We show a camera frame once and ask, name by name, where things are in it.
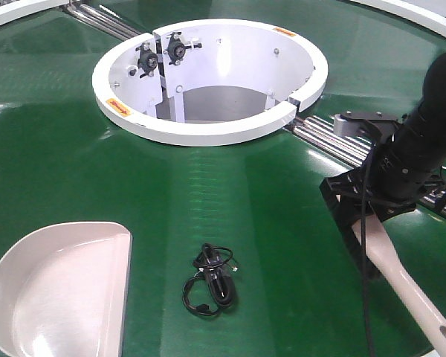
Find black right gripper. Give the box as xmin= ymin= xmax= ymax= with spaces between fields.
xmin=320 ymin=164 xmax=437 ymax=238

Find black cable bundle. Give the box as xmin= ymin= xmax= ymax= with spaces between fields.
xmin=181 ymin=242 xmax=240 ymax=318

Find pink hand brush black bristles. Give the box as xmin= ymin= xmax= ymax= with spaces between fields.
xmin=348 ymin=215 xmax=446 ymax=356

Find pink plastic dustpan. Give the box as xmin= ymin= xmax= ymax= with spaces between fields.
xmin=0 ymin=222 xmax=132 ymax=356

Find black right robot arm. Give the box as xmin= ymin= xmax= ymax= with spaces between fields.
xmin=320 ymin=52 xmax=446 ymax=234

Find right steel roller set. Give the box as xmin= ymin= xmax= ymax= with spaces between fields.
xmin=285 ymin=115 xmax=446 ymax=219

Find steel roller set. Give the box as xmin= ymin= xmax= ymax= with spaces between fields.
xmin=61 ymin=1 xmax=142 ymax=41
xmin=285 ymin=115 xmax=446 ymax=219

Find white outer rim right segment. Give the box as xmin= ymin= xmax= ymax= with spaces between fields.
xmin=352 ymin=0 xmax=446 ymax=39

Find white rim segment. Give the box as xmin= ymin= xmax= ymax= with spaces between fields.
xmin=0 ymin=0 xmax=70 ymax=26
xmin=352 ymin=0 xmax=446 ymax=39

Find rear steel roller set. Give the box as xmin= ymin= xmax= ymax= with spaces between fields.
xmin=61 ymin=1 xmax=142 ymax=41

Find white outer rim left segment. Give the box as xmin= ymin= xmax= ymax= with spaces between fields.
xmin=0 ymin=0 xmax=70 ymax=26

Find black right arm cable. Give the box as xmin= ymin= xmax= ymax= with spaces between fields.
xmin=358 ymin=143 xmax=378 ymax=357

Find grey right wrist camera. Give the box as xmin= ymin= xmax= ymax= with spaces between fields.
xmin=334 ymin=110 xmax=401 ymax=142

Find white inner conveyor ring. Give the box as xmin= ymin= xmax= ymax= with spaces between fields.
xmin=91 ymin=18 xmax=329 ymax=147

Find right black bearing mount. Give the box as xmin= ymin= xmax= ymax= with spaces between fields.
xmin=162 ymin=31 xmax=202 ymax=65

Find black bearing mount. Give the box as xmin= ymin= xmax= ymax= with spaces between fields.
xmin=162 ymin=31 xmax=202 ymax=65
xmin=137 ymin=42 xmax=158 ymax=78

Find left black bearing mount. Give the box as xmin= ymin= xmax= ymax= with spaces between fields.
xmin=137 ymin=42 xmax=158 ymax=78

